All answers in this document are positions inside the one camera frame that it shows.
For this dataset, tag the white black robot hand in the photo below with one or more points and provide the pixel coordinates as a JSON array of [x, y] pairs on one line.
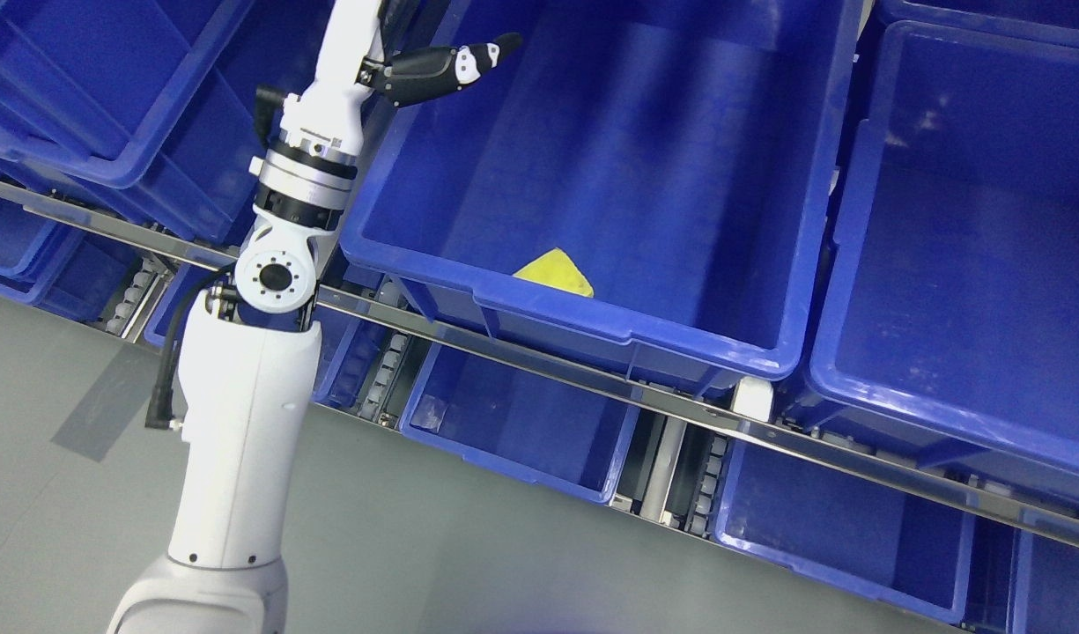
[[398, 62]]

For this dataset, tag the yellow foam block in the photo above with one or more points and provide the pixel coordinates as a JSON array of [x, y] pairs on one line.
[[556, 269]]

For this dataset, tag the metal shelf rack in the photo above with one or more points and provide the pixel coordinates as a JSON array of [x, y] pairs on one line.
[[592, 387]]

